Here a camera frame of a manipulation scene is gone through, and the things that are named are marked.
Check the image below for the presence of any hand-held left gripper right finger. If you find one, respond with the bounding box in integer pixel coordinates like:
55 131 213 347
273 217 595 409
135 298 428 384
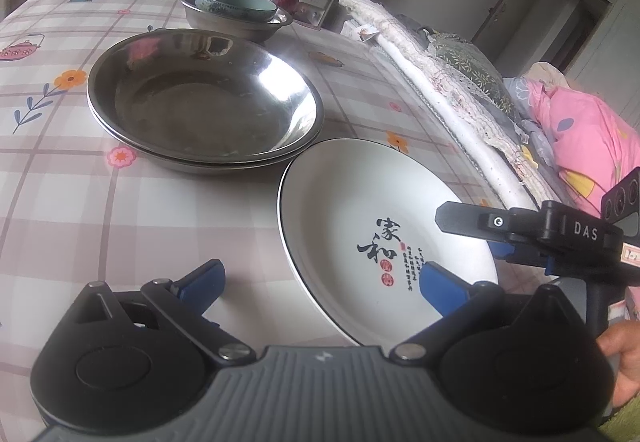
389 262 587 366

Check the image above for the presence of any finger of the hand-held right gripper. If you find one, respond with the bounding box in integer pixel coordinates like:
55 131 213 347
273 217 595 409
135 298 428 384
491 240 557 273
435 202 545 243

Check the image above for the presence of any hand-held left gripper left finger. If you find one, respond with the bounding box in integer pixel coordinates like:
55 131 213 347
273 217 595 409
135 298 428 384
67 259 259 366

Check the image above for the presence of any white ceramic plate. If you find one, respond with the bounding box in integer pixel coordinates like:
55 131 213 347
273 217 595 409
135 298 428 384
277 138 501 348

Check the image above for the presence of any deep stainless steel bowl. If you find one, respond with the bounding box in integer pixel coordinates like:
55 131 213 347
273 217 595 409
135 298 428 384
180 0 294 45

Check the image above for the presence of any teal ceramic bowl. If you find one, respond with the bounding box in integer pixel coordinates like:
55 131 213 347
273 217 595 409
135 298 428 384
195 0 279 22

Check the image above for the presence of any person's right hand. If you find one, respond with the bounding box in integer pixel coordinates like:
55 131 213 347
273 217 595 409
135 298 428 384
597 322 640 407

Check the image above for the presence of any pink printed blanket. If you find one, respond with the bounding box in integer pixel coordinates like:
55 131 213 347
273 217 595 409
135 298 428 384
527 76 640 219

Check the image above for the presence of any grey floral bedsheet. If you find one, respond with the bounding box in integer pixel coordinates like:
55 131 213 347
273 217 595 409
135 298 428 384
400 16 556 167

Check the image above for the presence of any white rolled quilted mat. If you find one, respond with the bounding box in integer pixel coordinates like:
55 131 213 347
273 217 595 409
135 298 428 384
340 0 547 219

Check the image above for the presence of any green floral lace pillow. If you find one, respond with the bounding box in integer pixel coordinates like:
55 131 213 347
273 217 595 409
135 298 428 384
430 32 522 119

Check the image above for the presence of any plaid floral tablecloth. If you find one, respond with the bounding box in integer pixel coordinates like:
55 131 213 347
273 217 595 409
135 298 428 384
0 0 551 442

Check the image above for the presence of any yellow-green cloth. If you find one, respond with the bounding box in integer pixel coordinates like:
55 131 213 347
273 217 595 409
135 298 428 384
597 404 640 442

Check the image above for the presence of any brown wooden door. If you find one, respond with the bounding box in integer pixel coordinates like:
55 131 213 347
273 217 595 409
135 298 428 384
472 0 640 87

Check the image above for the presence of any white water dispenser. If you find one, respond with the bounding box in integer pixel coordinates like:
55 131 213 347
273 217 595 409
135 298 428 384
295 0 337 28

